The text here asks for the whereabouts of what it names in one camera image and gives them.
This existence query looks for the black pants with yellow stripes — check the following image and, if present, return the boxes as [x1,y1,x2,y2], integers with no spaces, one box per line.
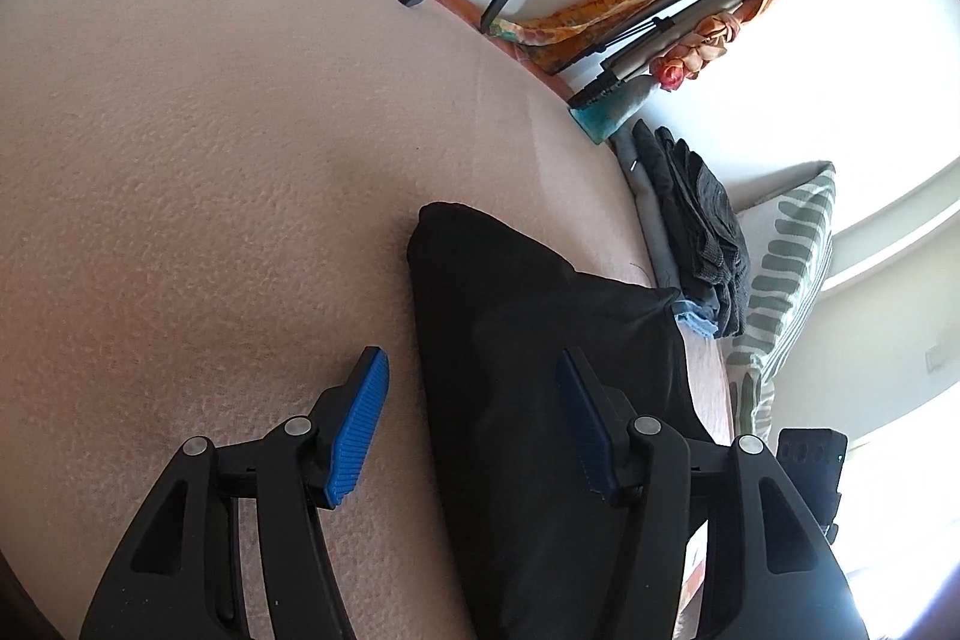
[407,201,713,640]

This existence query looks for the folded silver tripod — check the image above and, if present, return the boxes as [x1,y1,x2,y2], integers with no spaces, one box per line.
[568,0,766,109]

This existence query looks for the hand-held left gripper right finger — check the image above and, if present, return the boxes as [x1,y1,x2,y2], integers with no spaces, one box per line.
[555,349,871,640]

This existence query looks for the pink blanket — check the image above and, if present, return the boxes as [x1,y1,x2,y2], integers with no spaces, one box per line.
[0,0,736,640]

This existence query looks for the folded tripod with orange scarf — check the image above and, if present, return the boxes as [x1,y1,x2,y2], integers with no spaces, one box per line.
[484,0,781,146]

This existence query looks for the stack of folded dark clothes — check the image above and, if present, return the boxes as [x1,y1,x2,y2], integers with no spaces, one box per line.
[634,119,751,341]

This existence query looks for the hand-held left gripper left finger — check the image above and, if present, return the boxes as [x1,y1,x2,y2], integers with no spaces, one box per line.
[79,346,391,640]

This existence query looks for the green striped pillow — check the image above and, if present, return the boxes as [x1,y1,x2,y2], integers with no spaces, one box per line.
[724,160,837,446]

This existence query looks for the folded blue jeans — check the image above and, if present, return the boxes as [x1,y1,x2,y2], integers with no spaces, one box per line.
[611,130,721,337]

